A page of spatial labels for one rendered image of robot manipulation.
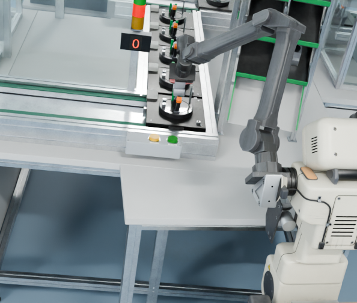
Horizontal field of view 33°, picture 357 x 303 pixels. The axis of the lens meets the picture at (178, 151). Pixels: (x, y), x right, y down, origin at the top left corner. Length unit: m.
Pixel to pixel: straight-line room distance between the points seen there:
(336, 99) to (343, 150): 1.36
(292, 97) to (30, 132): 1.05
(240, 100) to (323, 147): 0.77
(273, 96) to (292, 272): 0.57
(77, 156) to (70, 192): 1.21
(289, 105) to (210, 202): 0.56
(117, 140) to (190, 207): 0.42
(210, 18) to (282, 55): 1.75
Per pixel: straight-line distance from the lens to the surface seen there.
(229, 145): 2.51
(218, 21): 3.57
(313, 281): 2.04
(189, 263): 3.16
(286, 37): 1.85
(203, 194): 2.21
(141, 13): 2.38
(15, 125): 2.36
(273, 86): 1.83
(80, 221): 3.33
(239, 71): 2.34
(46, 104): 2.53
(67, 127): 2.32
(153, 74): 2.72
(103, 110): 2.51
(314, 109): 2.94
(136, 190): 2.17
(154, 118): 2.39
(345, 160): 1.75
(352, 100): 3.13
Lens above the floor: 2.20
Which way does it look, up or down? 34 degrees down
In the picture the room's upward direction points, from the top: 9 degrees clockwise
